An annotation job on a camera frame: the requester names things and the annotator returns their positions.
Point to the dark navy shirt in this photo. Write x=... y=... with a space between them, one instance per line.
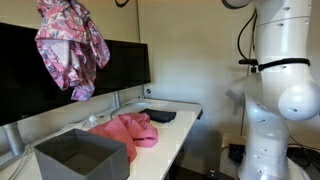
x=160 y=116

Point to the plain pink shirt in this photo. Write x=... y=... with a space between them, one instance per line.
x=133 y=129

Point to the pink floral patterned shirt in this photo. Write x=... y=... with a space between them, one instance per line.
x=71 y=46

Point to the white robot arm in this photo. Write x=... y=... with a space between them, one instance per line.
x=282 y=89

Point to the dark grey fabric box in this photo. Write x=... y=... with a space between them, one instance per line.
x=81 y=155

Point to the silver monitor stand base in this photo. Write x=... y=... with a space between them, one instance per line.
x=138 y=102

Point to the small white figurine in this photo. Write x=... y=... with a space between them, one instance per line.
x=93 y=119

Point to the large black monitor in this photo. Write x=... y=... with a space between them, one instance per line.
x=26 y=87

